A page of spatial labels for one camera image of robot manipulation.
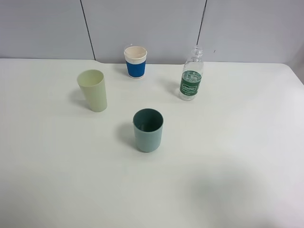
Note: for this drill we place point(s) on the teal short cup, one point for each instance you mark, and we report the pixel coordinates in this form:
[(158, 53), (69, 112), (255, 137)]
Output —
[(148, 124)]

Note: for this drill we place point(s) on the clear bottle with green label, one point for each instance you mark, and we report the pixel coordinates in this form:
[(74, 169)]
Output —
[(192, 75)]

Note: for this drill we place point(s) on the blue sleeved paper cup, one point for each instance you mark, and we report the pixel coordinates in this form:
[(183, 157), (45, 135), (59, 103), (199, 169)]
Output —
[(135, 57)]

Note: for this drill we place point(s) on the pale green tall cup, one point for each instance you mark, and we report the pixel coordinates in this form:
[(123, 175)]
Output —
[(92, 85)]

